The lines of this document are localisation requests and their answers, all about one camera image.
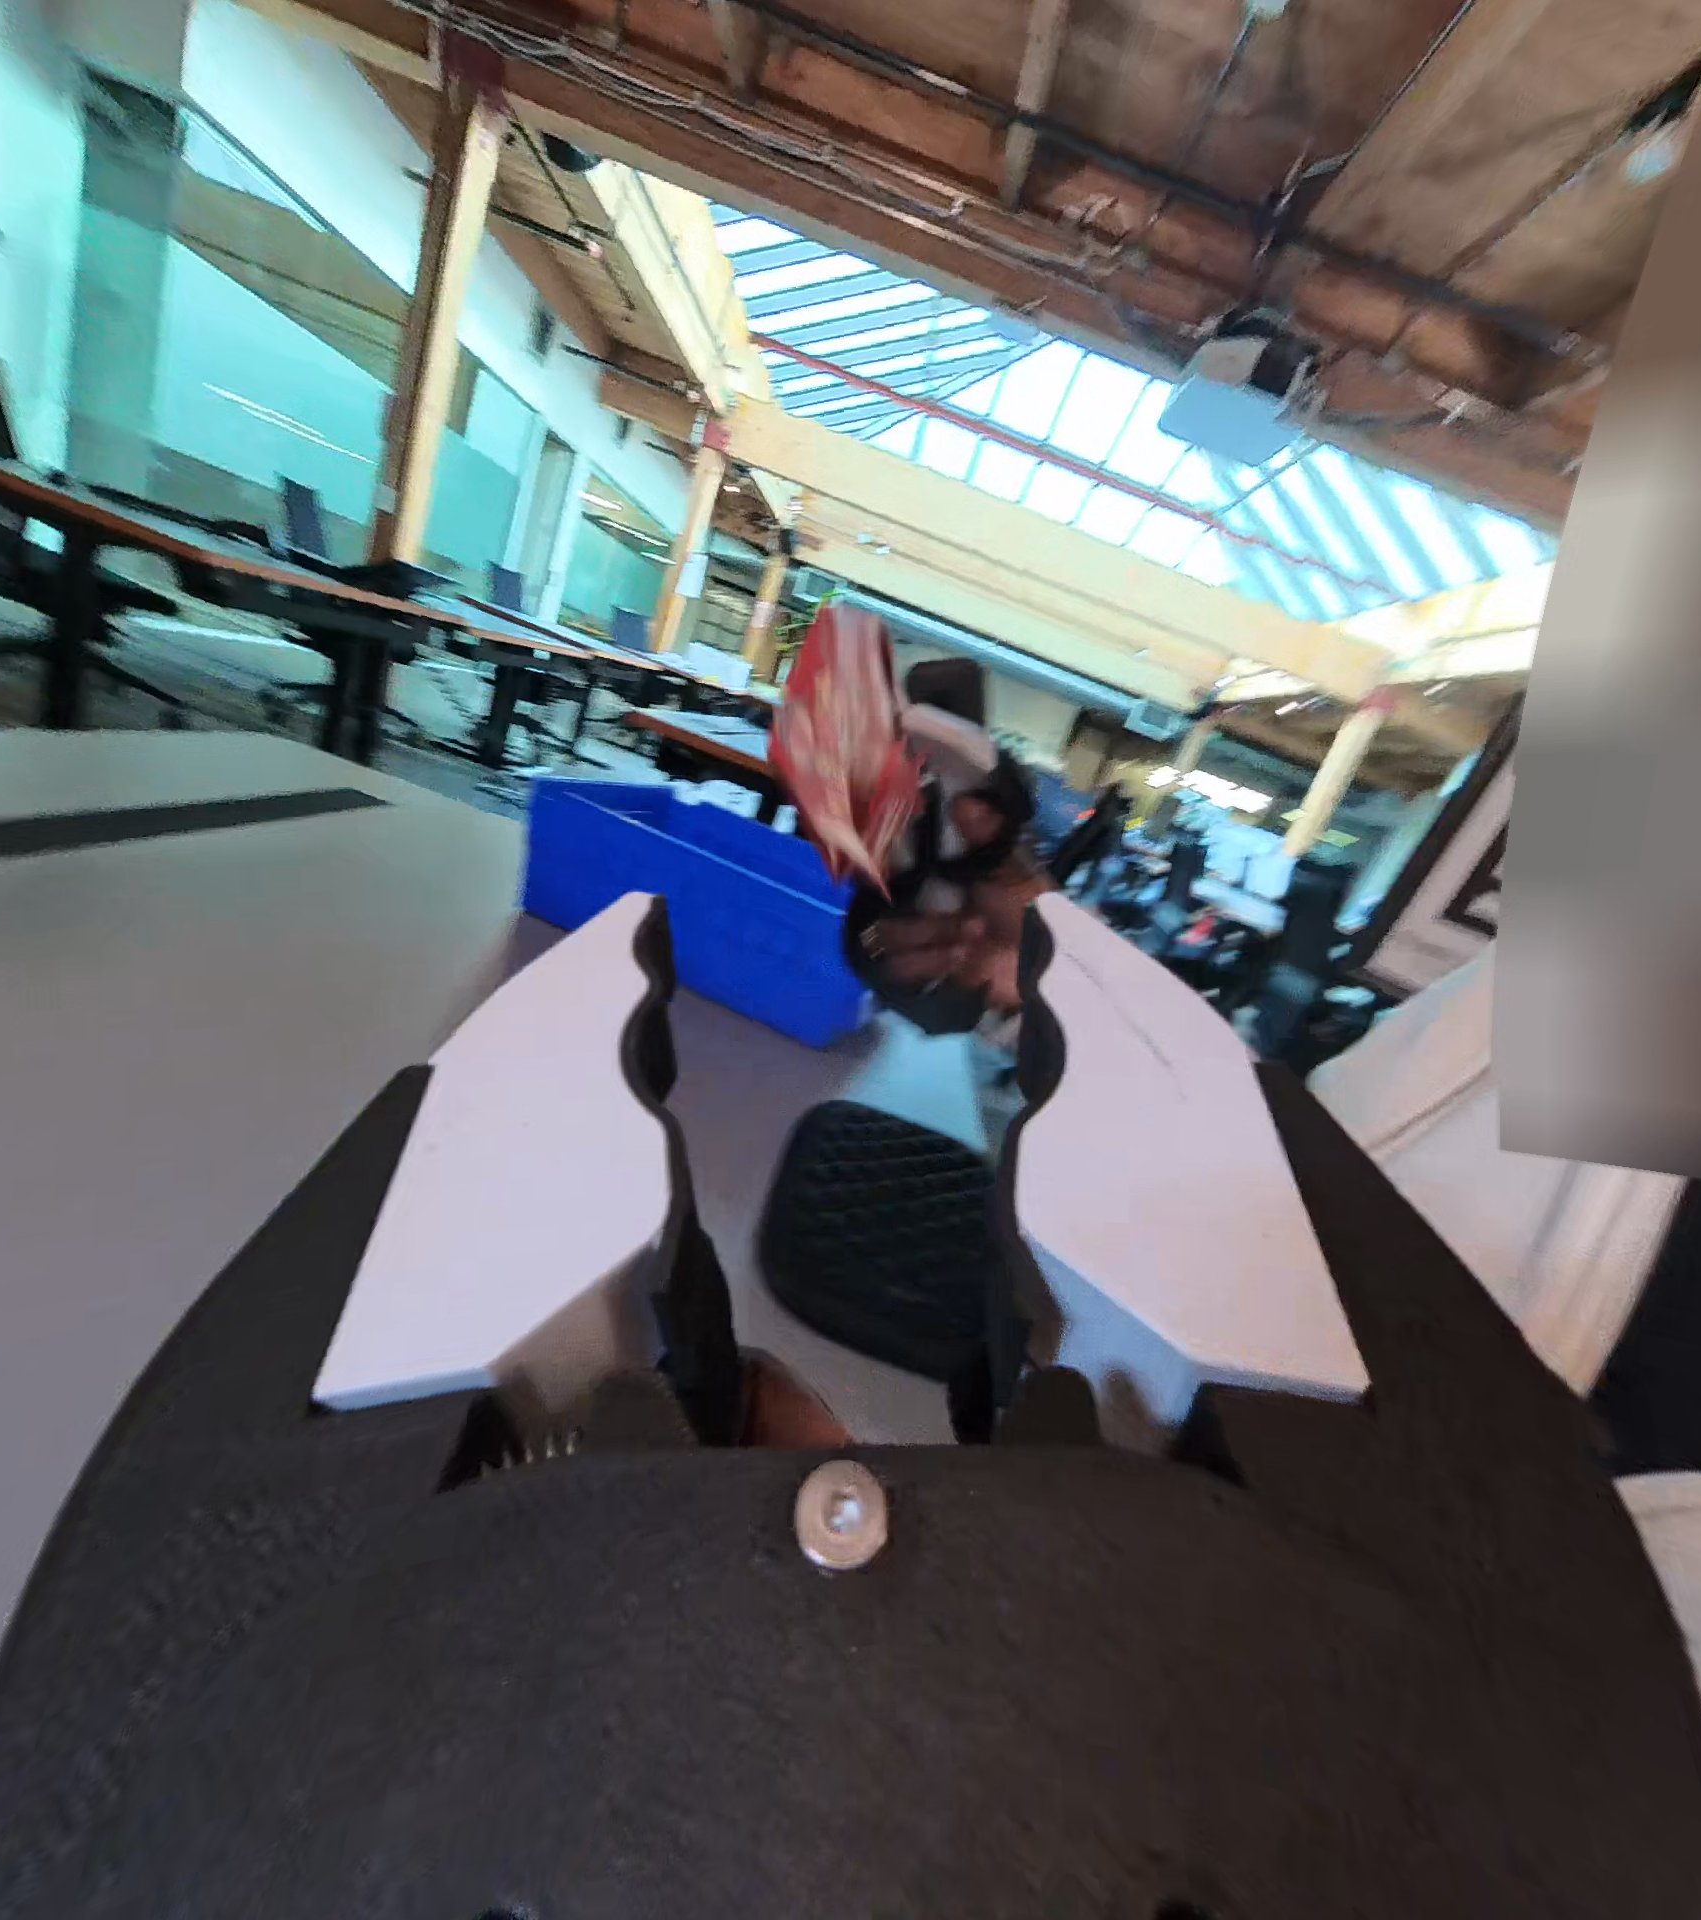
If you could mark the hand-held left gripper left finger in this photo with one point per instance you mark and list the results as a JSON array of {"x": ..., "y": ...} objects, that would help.
[{"x": 491, "y": 1170}]

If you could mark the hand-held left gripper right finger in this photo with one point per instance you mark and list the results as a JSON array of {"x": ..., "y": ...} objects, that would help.
[{"x": 1165, "y": 1185}]

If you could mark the red patterned paper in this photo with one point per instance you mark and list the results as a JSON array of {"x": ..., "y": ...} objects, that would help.
[{"x": 844, "y": 735}]

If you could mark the blue plastic bin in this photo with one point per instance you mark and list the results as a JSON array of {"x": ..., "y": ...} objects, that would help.
[{"x": 701, "y": 900}]

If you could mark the person's right hand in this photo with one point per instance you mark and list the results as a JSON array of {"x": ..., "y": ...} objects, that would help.
[{"x": 947, "y": 975}]

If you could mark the black textured pad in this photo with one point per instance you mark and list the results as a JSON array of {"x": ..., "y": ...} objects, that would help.
[{"x": 882, "y": 1230}]

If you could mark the ceiling projector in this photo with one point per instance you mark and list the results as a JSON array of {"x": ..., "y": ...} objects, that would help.
[{"x": 1240, "y": 390}]

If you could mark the black office chair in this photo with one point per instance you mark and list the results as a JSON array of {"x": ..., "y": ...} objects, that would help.
[
  {"x": 10, "y": 495},
  {"x": 307, "y": 518}
]

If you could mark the long wooden office desk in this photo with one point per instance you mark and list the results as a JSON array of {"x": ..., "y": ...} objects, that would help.
[{"x": 190, "y": 548}]

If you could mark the wooden support post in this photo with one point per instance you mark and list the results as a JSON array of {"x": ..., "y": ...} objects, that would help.
[{"x": 439, "y": 331}]

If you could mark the black dome ceiling camera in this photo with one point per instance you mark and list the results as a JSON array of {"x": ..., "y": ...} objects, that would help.
[{"x": 569, "y": 150}]

